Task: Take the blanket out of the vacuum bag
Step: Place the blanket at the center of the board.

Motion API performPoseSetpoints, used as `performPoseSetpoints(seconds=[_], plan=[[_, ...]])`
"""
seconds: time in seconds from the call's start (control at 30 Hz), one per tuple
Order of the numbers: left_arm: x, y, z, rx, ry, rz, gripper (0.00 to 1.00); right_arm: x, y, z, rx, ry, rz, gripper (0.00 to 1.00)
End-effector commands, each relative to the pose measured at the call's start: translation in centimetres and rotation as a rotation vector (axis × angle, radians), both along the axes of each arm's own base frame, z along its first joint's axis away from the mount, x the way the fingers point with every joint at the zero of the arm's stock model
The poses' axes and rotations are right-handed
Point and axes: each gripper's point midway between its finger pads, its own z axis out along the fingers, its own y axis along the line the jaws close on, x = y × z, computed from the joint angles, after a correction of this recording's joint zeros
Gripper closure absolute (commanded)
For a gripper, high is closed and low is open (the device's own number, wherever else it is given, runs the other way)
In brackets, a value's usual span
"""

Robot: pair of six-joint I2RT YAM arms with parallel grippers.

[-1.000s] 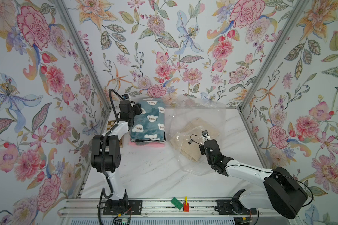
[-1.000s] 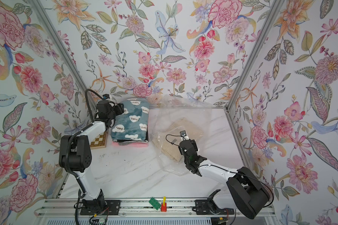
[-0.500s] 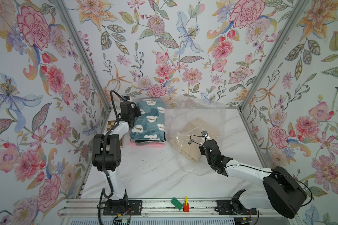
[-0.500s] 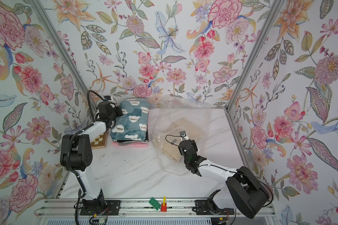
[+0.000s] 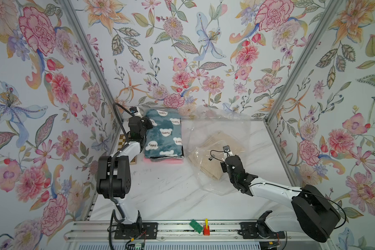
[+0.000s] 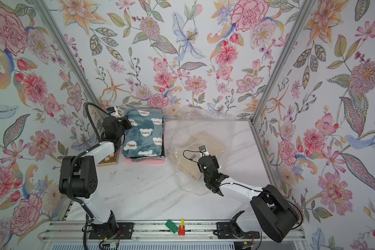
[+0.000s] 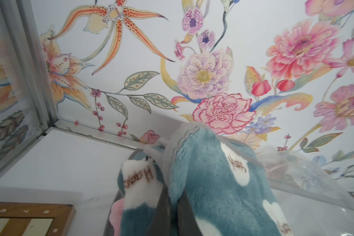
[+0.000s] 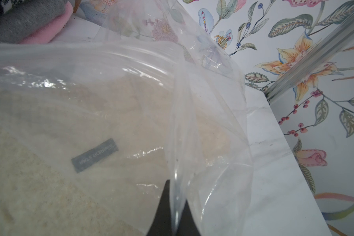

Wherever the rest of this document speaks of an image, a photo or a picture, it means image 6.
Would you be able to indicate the clear plastic vacuum bag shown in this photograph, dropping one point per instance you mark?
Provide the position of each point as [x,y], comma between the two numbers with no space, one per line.
[194,120]

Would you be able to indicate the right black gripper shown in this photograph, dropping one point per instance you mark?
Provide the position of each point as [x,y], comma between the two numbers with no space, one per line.
[204,162]

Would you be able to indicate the wooden chessboard box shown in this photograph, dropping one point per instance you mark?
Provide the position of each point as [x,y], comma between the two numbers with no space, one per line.
[109,160]

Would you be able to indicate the black white patterned blanket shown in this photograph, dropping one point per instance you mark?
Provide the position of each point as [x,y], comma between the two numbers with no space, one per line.
[146,139]

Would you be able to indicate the red yellow clip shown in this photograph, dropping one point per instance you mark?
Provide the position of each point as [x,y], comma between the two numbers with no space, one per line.
[181,230]

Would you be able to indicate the green tag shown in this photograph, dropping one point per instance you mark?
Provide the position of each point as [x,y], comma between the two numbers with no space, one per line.
[171,226]

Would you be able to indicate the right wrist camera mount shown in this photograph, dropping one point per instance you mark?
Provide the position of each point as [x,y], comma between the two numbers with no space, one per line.
[203,151]

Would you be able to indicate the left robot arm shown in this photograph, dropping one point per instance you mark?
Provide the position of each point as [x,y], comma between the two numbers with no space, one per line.
[78,176]

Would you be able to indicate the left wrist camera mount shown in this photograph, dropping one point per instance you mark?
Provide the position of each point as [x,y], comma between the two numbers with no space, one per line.
[113,111]

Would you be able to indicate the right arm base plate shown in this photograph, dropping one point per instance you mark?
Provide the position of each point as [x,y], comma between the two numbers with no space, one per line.
[228,230]

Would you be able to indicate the pink blanket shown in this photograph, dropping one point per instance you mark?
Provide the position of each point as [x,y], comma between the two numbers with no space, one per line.
[152,161]

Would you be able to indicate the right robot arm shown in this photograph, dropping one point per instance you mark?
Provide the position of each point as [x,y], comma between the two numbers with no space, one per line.
[270,213]

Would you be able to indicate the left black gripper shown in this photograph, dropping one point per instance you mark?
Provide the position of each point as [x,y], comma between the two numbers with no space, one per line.
[122,124]

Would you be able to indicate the cream blanket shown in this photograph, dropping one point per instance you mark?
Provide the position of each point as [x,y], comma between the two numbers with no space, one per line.
[186,155]

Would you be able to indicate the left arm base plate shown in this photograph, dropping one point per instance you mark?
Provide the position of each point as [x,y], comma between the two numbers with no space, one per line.
[122,231]

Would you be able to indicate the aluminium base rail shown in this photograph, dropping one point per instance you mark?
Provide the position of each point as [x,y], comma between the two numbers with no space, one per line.
[143,231]

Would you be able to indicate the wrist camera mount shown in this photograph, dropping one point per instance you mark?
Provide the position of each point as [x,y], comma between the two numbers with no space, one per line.
[113,111]
[203,151]

